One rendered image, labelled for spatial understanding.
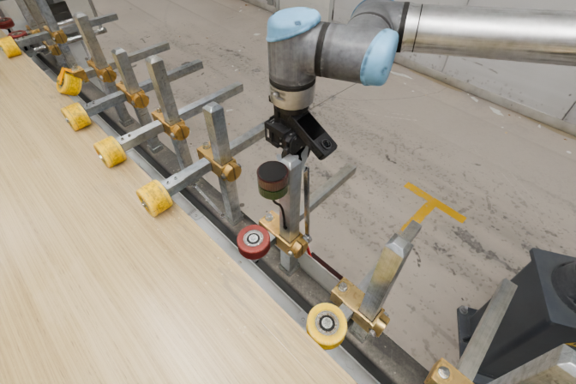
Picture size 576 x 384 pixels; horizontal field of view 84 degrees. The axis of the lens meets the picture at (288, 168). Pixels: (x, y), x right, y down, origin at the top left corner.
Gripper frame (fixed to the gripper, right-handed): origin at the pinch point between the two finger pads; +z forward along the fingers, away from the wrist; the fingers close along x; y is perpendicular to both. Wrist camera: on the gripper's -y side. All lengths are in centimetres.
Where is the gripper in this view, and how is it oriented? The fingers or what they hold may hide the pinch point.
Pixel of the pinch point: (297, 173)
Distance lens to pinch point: 78.5
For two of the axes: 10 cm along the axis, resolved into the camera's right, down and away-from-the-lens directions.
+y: -7.2, -4.9, 4.9
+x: -6.9, 5.1, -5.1
